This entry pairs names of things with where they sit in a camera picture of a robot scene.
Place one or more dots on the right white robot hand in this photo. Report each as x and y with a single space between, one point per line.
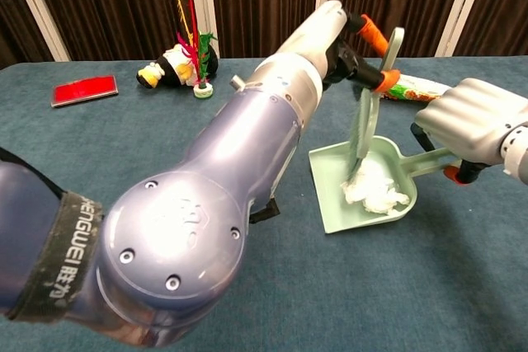
466 117

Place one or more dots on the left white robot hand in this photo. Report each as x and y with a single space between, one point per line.
313 34

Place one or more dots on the mint green hand brush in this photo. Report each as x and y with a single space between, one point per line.
362 121

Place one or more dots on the white paper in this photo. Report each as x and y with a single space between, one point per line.
375 193

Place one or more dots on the mint green dustpan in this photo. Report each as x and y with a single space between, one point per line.
330 187

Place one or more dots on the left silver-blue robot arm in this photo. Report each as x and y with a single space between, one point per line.
206 170

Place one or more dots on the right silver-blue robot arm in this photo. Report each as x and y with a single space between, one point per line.
517 150

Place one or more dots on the green white snack packet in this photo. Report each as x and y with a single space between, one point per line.
416 91

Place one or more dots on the colourful feather shuttlecock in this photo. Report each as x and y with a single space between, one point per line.
203 90

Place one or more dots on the black yellow penguin plush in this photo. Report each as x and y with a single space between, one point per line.
169 65

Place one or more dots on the blue felt table cover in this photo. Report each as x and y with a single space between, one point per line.
392 286

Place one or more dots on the red flat rectangular case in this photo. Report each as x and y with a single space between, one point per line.
84 90

